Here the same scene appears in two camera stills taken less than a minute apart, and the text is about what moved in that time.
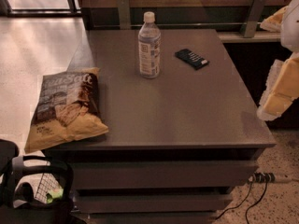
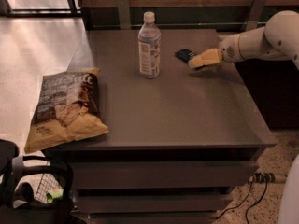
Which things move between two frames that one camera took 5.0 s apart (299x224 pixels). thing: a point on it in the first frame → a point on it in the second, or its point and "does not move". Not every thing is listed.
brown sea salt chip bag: x=68 y=109 does not move
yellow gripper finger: x=281 y=88 → x=210 y=57
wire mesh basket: x=48 y=183 does not move
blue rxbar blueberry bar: x=192 y=59 does not move
